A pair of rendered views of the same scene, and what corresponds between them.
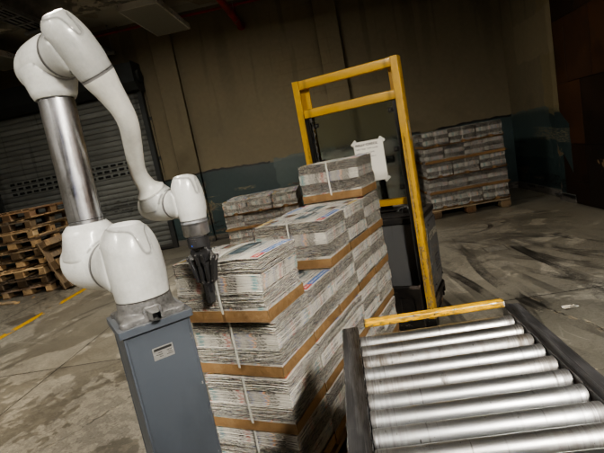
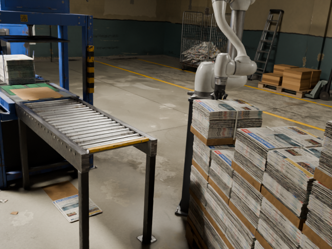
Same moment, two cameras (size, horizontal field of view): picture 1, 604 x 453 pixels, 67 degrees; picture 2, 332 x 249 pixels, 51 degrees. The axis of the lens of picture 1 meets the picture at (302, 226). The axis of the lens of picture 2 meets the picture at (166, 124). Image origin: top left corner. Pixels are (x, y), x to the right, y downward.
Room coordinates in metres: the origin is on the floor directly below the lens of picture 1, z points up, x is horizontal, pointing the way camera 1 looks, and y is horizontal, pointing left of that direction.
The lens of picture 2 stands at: (3.00, -1.58, 1.61)
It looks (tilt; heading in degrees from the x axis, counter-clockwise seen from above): 18 degrees down; 135
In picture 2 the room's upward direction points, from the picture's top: 4 degrees clockwise
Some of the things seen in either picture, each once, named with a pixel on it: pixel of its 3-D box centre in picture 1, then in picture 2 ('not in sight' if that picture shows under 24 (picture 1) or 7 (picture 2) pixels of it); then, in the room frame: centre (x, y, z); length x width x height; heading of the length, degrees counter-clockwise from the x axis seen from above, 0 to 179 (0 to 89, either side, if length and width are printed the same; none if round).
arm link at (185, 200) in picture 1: (185, 197); (224, 64); (1.55, 0.37, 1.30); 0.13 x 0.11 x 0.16; 54
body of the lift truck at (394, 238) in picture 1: (390, 262); not in sight; (3.48, -0.63, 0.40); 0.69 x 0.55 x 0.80; 63
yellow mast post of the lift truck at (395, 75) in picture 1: (412, 192); not in sight; (3.00, -0.76, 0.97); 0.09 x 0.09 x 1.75; 63
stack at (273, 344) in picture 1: (313, 350); (253, 230); (2.12, 0.06, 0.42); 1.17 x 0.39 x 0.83; 153
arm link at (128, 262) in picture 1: (131, 259); (207, 76); (1.30, 0.50, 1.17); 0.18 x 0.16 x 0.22; 54
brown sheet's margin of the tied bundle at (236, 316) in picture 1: (269, 301); (208, 134); (1.63, 0.17, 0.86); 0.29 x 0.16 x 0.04; 153
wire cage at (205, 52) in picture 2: not in sight; (204, 43); (-3.69, 6.38, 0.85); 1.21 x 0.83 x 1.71; 174
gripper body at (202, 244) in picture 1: (199, 248); (219, 90); (1.54, 0.36, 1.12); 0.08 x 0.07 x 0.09; 63
